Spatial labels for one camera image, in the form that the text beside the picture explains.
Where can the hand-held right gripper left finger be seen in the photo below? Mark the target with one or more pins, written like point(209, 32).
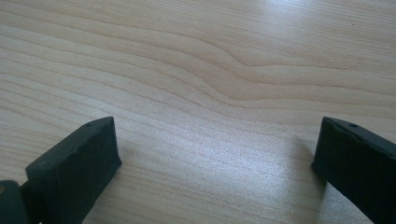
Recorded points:
point(74, 168)

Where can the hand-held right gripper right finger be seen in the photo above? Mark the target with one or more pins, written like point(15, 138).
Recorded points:
point(358, 165)

